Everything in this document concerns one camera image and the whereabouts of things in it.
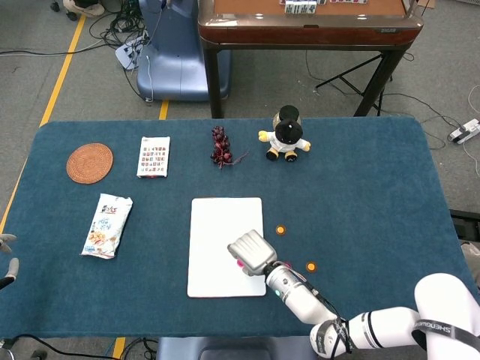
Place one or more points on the black plush doll white coat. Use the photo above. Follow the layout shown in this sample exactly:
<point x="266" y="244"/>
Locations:
<point x="287" y="131"/>

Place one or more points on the mahjong tile row black print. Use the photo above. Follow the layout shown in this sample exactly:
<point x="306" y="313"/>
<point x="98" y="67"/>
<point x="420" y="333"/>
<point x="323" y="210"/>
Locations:
<point x="300" y="8"/>

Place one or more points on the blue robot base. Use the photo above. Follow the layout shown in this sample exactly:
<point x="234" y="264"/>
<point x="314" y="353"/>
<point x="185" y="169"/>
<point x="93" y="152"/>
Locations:
<point x="172" y="67"/>

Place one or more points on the white power strip black plug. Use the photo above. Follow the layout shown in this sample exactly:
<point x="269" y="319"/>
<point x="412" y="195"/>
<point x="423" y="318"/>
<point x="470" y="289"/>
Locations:
<point x="465" y="131"/>

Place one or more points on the grey plastic bag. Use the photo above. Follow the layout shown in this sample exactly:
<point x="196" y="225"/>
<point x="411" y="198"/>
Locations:
<point x="472" y="262"/>

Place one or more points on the white printed card box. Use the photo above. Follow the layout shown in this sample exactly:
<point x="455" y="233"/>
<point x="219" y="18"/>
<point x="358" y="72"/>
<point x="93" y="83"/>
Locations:
<point x="153" y="157"/>

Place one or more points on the brown mahjong table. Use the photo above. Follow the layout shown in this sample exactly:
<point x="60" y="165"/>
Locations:
<point x="311" y="35"/>

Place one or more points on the mahjong tile row red print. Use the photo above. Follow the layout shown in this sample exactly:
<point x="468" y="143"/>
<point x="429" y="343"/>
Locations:
<point x="348" y="1"/>

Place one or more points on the grey-blue robot torso base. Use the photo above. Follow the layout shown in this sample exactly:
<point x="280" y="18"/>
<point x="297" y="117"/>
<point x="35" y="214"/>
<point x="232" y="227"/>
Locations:
<point x="232" y="348"/>

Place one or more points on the black box device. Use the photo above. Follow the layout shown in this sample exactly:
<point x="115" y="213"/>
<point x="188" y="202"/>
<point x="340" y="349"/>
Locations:
<point x="467" y="225"/>

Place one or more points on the seated person in black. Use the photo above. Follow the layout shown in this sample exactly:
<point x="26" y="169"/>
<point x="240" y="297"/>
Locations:
<point x="86" y="9"/>

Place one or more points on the white snack bag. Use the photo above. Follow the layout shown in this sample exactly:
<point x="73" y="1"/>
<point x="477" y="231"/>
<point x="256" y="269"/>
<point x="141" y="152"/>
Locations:
<point x="107" y="225"/>

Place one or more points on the white rectangular board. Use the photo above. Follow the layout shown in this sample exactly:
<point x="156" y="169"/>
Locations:
<point x="210" y="232"/>

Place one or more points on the orange disc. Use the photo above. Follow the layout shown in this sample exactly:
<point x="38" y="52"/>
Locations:
<point x="280" y="230"/>
<point x="311" y="267"/>

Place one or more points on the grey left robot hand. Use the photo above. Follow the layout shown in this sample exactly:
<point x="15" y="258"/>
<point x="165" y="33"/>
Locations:
<point x="13" y="268"/>

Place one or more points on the blue table cloth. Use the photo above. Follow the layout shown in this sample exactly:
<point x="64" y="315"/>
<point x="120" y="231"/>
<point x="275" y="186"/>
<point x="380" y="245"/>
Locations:
<point x="356" y="187"/>

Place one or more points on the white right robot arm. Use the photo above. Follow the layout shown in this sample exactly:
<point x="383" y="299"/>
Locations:
<point x="300" y="296"/>

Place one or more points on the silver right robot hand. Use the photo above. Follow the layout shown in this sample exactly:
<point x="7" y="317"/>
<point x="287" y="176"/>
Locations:
<point x="253" y="251"/>

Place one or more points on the brown woven round coaster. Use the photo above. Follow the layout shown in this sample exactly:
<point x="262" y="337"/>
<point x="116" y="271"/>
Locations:
<point x="90" y="163"/>

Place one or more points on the dark red grape bunch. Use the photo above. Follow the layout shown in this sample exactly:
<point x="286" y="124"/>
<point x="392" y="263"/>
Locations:
<point x="221" y="146"/>

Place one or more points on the black wheeled stool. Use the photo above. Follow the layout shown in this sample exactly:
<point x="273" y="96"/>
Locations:
<point x="55" y="5"/>

